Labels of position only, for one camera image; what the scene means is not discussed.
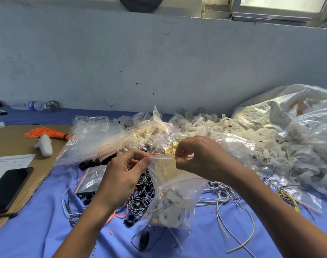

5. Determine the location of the long yellow green wire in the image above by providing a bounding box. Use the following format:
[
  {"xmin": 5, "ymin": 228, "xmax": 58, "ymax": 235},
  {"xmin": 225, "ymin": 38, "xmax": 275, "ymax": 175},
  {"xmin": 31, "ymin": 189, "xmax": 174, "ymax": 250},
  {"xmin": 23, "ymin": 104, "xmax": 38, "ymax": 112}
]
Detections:
[{"xmin": 213, "ymin": 195, "xmax": 256, "ymax": 254}]

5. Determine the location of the white paper sheet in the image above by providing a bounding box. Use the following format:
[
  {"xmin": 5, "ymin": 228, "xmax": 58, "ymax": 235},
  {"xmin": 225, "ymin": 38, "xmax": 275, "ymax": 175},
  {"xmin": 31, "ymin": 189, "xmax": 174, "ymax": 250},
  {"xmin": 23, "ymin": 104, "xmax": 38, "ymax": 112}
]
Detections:
[{"xmin": 0, "ymin": 153, "xmax": 37, "ymax": 186}]

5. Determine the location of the red-zip plastic bag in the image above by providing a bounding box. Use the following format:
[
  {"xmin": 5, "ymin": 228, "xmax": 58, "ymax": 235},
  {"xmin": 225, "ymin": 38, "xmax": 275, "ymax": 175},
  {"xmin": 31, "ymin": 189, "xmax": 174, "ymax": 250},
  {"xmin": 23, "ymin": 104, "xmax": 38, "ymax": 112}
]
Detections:
[{"xmin": 74, "ymin": 164, "xmax": 108, "ymax": 195}]

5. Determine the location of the heap of plastic bags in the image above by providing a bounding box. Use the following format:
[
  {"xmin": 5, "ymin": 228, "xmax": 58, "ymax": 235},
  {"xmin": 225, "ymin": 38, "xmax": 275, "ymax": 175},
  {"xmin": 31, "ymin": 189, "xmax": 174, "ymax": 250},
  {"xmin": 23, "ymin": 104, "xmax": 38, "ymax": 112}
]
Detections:
[{"xmin": 117, "ymin": 105, "xmax": 181, "ymax": 155}]

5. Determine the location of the brown cardboard sheet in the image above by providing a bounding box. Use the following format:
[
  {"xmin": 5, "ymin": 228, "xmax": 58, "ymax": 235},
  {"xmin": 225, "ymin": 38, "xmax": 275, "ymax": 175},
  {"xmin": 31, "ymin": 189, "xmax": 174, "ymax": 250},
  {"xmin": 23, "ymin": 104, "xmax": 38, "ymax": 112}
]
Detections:
[{"xmin": 0, "ymin": 123, "xmax": 73, "ymax": 238}]

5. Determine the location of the pile of black plastic rings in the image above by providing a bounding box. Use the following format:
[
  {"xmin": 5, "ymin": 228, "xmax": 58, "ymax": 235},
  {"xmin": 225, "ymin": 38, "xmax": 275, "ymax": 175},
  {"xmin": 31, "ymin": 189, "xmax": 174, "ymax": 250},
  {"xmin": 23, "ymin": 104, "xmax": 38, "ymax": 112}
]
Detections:
[{"xmin": 76, "ymin": 152, "xmax": 154, "ymax": 227}]

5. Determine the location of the window frame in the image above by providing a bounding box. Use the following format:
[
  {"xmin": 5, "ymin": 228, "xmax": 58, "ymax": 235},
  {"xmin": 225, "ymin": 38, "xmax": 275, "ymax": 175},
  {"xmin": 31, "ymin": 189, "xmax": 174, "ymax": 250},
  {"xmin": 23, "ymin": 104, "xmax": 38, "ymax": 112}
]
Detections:
[{"xmin": 202, "ymin": 0, "xmax": 327, "ymax": 28}]

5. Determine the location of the black round object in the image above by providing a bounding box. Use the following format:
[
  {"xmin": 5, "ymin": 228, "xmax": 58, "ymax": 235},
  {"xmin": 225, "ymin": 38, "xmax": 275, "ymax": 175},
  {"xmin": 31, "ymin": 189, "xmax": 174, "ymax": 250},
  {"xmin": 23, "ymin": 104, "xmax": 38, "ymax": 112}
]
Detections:
[{"xmin": 117, "ymin": 0, "xmax": 166, "ymax": 13}]

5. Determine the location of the black round wheel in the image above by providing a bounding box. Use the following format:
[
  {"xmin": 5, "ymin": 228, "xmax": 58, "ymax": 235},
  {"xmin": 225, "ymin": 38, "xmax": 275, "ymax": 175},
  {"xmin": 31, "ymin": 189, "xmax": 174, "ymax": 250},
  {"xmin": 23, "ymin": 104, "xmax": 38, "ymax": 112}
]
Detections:
[{"xmin": 45, "ymin": 99, "xmax": 61, "ymax": 113}]

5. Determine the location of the person's left forearm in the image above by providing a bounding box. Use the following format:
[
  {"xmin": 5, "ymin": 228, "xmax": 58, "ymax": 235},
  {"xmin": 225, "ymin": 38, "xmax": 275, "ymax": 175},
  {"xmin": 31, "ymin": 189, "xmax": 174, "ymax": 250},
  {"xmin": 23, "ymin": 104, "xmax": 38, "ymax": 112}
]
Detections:
[{"xmin": 53, "ymin": 196, "xmax": 119, "ymax": 258}]

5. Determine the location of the black smartphone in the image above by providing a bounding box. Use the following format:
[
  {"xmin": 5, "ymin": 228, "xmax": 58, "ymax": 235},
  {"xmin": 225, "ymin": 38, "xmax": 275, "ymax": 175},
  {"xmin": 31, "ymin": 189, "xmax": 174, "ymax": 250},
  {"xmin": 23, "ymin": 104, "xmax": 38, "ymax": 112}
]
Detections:
[{"xmin": 0, "ymin": 166, "xmax": 35, "ymax": 216}]

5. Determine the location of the person's right hand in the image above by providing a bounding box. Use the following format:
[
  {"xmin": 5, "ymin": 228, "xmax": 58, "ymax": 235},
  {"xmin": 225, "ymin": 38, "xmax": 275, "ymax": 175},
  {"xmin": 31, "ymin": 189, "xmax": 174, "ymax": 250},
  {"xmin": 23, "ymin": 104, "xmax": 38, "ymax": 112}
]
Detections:
[{"xmin": 175, "ymin": 135, "xmax": 237, "ymax": 184}]

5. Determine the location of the orange wire loop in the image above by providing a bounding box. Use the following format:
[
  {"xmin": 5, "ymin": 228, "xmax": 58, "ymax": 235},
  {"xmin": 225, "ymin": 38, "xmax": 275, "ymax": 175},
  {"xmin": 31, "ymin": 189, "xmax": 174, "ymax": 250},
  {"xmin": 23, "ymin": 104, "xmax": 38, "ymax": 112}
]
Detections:
[{"xmin": 106, "ymin": 206, "xmax": 130, "ymax": 235}]

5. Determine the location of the blue cloth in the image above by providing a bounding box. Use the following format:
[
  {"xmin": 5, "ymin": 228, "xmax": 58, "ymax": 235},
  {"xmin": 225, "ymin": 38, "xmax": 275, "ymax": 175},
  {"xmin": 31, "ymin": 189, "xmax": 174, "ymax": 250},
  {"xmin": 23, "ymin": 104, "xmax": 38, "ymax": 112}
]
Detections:
[{"xmin": 0, "ymin": 107, "xmax": 327, "ymax": 258}]

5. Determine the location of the pile of large plastic bags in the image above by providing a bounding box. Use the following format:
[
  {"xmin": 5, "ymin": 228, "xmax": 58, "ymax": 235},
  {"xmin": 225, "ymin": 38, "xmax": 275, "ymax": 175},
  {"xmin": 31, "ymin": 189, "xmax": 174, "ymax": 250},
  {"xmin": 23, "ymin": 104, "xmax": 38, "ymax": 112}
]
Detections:
[{"xmin": 229, "ymin": 83, "xmax": 327, "ymax": 198}]

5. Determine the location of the pile of grey white wires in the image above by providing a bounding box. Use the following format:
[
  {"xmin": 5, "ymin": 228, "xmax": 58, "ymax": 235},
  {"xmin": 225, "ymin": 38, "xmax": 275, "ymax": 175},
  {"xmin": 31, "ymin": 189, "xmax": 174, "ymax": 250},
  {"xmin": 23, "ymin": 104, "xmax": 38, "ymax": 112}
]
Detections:
[{"xmin": 197, "ymin": 179, "xmax": 246, "ymax": 209}]

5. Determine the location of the clear zip plastic bag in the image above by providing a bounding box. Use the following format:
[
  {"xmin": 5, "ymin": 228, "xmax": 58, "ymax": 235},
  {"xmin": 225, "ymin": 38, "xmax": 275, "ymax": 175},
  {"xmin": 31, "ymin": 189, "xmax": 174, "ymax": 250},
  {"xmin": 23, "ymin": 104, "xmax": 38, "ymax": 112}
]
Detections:
[{"xmin": 144, "ymin": 152, "xmax": 208, "ymax": 231}]

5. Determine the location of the white handheld device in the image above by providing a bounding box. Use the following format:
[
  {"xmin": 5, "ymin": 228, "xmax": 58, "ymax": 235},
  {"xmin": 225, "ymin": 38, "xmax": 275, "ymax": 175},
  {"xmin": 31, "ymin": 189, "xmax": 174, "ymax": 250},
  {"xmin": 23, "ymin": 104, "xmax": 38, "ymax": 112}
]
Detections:
[{"xmin": 34, "ymin": 133, "xmax": 54, "ymax": 158}]

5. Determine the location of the clear plastic water bottle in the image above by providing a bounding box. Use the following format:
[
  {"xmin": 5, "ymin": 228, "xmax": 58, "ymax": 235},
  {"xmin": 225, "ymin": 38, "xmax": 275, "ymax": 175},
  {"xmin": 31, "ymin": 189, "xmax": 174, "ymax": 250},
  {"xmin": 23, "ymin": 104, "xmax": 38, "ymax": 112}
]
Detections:
[{"xmin": 10, "ymin": 100, "xmax": 47, "ymax": 111}]

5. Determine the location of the person's right forearm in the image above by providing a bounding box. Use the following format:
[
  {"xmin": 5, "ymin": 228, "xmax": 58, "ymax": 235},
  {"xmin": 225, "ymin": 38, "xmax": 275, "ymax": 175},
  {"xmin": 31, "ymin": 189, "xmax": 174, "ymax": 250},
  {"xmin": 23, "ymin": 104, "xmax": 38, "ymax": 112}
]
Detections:
[{"xmin": 216, "ymin": 158, "xmax": 327, "ymax": 258}]

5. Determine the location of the pile of white plastic wheels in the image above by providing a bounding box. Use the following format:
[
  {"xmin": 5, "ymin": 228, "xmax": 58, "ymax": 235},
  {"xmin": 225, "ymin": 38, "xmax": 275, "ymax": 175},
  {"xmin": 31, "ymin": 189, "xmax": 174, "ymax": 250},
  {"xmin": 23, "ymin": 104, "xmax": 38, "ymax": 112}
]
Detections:
[{"xmin": 170, "ymin": 109, "xmax": 327, "ymax": 195}]

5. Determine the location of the orange tie bundle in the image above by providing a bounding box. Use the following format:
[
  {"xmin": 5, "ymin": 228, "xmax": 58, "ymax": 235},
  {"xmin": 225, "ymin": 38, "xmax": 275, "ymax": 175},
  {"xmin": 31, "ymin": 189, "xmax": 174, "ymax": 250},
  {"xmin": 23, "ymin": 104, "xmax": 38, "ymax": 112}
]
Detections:
[{"xmin": 23, "ymin": 126, "xmax": 72, "ymax": 141}]

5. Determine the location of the stack of plastic bags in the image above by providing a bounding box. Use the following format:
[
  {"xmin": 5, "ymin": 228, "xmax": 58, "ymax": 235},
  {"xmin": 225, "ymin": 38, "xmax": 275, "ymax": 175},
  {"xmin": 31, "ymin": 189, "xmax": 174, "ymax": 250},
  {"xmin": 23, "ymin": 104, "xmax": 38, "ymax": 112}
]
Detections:
[{"xmin": 54, "ymin": 115, "xmax": 133, "ymax": 168}]

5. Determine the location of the pile of yellow wires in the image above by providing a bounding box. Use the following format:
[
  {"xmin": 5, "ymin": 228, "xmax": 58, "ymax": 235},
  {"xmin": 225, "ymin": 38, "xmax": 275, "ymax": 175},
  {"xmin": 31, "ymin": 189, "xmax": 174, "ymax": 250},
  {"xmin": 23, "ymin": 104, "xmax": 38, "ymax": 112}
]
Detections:
[{"xmin": 163, "ymin": 142, "xmax": 181, "ymax": 157}]

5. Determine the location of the person's left hand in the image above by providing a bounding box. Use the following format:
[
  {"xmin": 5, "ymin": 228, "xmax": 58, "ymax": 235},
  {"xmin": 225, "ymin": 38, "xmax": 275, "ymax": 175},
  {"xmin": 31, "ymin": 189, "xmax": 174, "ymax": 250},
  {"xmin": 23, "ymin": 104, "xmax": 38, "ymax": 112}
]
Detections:
[{"xmin": 93, "ymin": 148, "xmax": 153, "ymax": 211}]

